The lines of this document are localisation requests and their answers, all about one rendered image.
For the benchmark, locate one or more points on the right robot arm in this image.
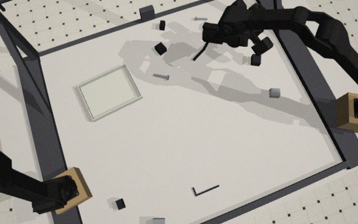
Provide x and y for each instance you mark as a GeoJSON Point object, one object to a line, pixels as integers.
{"type": "Point", "coordinates": [45, 196]}

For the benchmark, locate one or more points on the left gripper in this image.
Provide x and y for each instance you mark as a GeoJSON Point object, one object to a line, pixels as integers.
{"type": "Point", "coordinates": [260, 46]}

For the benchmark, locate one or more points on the black diagonal bars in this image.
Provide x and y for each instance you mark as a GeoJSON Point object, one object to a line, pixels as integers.
{"type": "Point", "coordinates": [13, 39]}

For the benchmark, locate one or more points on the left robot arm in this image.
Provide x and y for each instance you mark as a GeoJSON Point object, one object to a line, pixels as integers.
{"type": "Point", "coordinates": [331, 40]}

